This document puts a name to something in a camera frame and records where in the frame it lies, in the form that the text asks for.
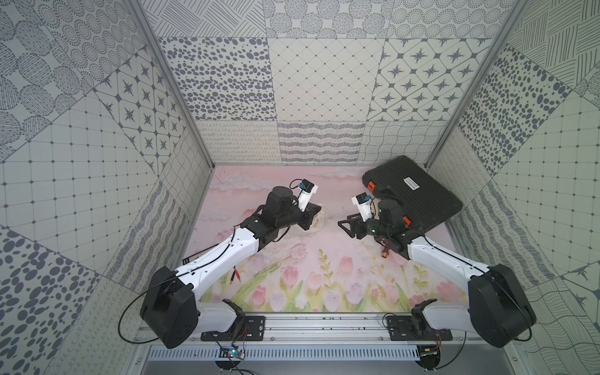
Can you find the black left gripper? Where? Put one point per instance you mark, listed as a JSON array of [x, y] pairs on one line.
[[308, 216]]

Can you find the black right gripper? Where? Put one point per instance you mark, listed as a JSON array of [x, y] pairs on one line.
[[354, 223]]

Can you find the white cloth drawstring bag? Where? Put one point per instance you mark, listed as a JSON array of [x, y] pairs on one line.
[[318, 218]]

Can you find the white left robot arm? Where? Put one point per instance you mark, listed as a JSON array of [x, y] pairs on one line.
[[173, 308]]

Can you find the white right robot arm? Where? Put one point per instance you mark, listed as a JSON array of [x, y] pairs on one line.
[[497, 309]]

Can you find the black plastic tool case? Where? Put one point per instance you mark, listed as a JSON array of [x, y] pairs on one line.
[[425, 202]]

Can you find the red black alligator clip leads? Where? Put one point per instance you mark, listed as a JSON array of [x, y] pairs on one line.
[[235, 276]]

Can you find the green circuit board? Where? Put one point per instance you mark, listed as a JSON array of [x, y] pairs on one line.
[[234, 352]]

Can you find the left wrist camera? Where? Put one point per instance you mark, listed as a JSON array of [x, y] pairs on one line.
[[307, 190]]

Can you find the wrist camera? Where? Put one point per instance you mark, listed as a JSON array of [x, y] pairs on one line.
[[364, 203], [307, 190]]

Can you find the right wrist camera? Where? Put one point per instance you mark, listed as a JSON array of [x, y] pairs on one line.
[[364, 203]]

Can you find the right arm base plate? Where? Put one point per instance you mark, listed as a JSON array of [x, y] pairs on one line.
[[406, 328]]

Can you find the aluminium front rail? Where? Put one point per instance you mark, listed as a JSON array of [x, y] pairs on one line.
[[292, 329]]

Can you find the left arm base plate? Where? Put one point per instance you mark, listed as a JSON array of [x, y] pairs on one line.
[[244, 329]]

